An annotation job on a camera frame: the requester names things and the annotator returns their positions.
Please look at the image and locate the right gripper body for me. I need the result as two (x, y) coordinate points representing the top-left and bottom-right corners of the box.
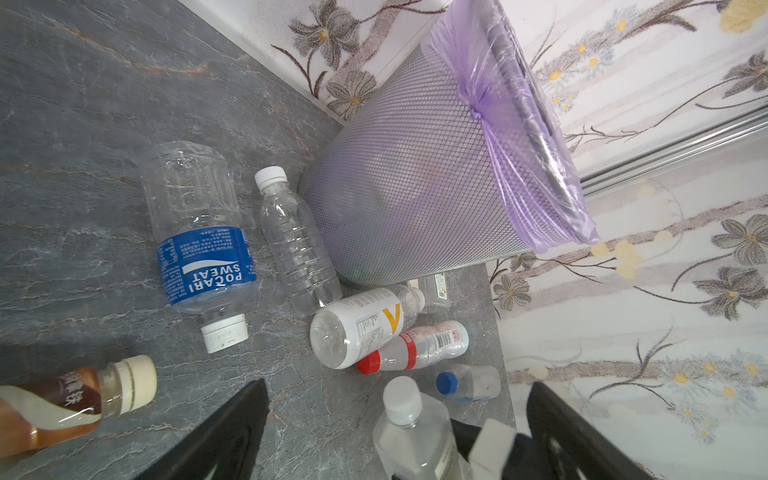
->
(450, 419), (558, 479)

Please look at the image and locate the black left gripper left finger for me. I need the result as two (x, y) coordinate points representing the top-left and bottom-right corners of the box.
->
(138, 379), (269, 479)

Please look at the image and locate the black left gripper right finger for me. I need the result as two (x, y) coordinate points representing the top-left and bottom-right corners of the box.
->
(526, 382), (650, 479)

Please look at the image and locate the square clear bottle white cap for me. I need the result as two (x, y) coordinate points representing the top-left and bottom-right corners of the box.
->
(372, 376), (466, 480)

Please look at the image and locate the red-cap clear bottle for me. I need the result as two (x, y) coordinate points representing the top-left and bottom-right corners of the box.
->
(357, 321), (470, 375)

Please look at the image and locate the small clear bottle by bin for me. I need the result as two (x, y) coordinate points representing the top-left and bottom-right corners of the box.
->
(406, 273), (451, 314)

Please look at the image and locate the purple-lined mesh trash bin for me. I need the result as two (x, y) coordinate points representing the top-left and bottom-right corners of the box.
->
(299, 1), (599, 287)

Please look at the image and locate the blue-cap flat bottle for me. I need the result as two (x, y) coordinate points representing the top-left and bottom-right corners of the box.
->
(436, 364), (502, 402)

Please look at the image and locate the brown tea bottle left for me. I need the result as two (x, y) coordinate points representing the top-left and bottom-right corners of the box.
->
(1, 355), (158, 458)

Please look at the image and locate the Pocari Sweat bottle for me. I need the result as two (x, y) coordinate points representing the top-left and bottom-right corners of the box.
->
(137, 141), (258, 354)

